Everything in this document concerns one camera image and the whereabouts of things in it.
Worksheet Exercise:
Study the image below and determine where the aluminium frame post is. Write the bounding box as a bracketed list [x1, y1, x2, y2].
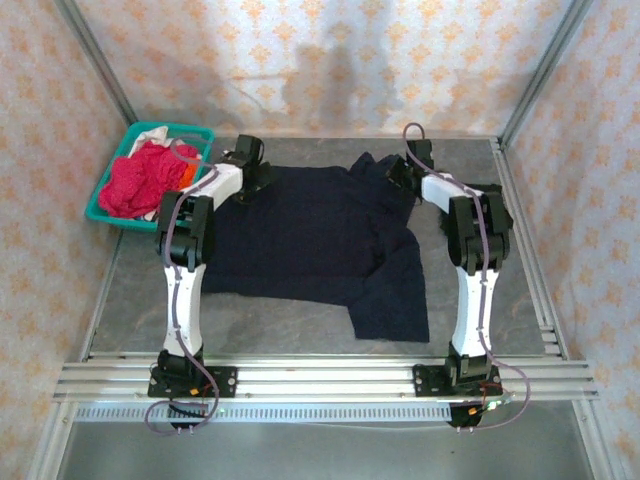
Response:
[53, 0, 139, 126]
[499, 0, 594, 146]

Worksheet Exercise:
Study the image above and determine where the orange t-shirt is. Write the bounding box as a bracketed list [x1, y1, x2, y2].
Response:
[177, 162, 202, 194]

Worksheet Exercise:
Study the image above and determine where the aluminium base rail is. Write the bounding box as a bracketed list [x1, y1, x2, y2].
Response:
[52, 352, 599, 404]

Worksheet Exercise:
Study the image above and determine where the teal plastic basket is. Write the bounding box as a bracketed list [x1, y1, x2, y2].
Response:
[83, 121, 217, 235]

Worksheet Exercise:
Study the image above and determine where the aluminium side rail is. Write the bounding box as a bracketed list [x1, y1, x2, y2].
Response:
[79, 233, 124, 362]
[492, 137, 570, 360]

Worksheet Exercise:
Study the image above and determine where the white slotted cable duct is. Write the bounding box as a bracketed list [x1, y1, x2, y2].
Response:
[74, 402, 454, 424]

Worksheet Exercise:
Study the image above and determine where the white t-shirt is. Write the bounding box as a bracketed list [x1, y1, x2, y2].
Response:
[127, 125, 171, 159]

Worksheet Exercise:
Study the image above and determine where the navy blue t-shirt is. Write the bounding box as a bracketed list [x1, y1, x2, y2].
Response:
[202, 151, 431, 344]

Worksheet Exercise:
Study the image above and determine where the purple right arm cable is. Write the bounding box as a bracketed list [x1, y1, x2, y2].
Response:
[403, 122, 531, 432]

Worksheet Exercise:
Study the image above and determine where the crimson red t-shirt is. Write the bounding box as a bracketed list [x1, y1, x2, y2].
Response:
[98, 140, 199, 220]

